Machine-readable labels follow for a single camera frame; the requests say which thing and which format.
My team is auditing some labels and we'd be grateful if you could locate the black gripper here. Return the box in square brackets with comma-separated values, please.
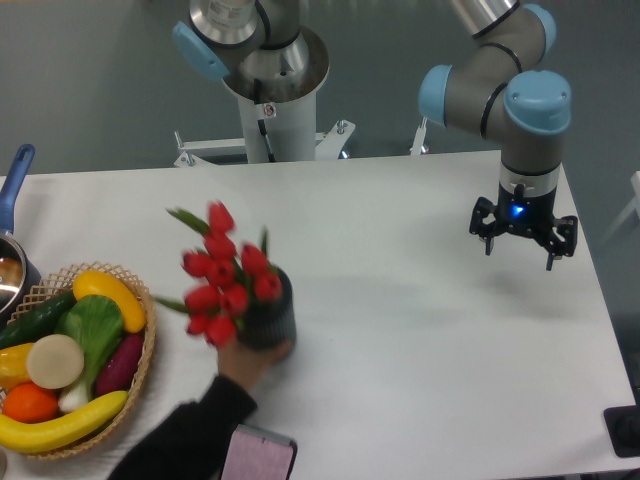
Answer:
[469, 172, 578, 271]

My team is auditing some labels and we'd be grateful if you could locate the black ribbed vase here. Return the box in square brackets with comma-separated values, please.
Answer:
[237, 267, 297, 351]

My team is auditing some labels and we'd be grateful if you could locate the red tulip bouquet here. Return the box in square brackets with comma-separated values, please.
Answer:
[154, 201, 282, 347]

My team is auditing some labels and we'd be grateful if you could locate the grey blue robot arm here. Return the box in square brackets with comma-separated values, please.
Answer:
[418, 1, 578, 268]

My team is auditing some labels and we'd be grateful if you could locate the black sleeved forearm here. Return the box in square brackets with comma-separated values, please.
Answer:
[109, 376, 257, 479]

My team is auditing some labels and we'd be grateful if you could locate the person's hand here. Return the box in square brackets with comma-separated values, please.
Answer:
[217, 339, 293, 393]

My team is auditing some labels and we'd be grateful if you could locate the black device at edge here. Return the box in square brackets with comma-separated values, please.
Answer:
[603, 405, 639, 458]

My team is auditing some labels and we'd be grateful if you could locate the pink grey smartphone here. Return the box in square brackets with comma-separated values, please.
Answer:
[220, 425, 298, 480]

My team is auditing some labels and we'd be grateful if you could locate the purple sweet potato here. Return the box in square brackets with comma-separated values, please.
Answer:
[94, 334, 144, 396]

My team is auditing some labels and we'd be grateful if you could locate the green bok choy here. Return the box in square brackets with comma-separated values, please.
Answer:
[56, 295, 123, 414]

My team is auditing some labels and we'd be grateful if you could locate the woven wicker basket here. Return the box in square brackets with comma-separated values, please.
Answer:
[1, 262, 156, 460]

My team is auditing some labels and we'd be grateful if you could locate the beige round disc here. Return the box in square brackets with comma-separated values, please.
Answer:
[26, 334, 84, 390]

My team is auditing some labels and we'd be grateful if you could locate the green cucumber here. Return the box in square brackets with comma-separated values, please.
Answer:
[1, 291, 76, 349]

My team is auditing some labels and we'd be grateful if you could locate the orange fruit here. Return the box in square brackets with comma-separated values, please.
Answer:
[2, 383, 58, 424]

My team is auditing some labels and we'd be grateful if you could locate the yellow bell pepper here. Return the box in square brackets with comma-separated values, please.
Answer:
[0, 343, 33, 392]

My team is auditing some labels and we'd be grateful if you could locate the yellow banana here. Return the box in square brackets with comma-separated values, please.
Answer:
[1, 390, 129, 455]

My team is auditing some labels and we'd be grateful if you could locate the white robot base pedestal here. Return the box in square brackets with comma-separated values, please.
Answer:
[172, 1, 355, 164]

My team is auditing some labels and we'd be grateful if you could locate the blue handled saucepan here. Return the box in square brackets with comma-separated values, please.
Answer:
[1, 144, 41, 329]

